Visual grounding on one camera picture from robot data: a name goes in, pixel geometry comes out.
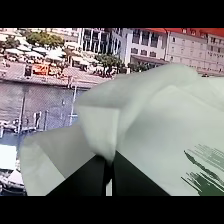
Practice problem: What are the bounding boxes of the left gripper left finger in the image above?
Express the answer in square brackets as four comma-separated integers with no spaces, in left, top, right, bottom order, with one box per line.
[46,155,107,197]

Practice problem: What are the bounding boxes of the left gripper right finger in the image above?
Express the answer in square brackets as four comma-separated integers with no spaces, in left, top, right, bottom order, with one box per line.
[111,151,171,197]

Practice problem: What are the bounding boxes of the pale green T-shirt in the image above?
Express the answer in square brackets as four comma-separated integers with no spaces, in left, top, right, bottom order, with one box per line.
[19,63,224,197]

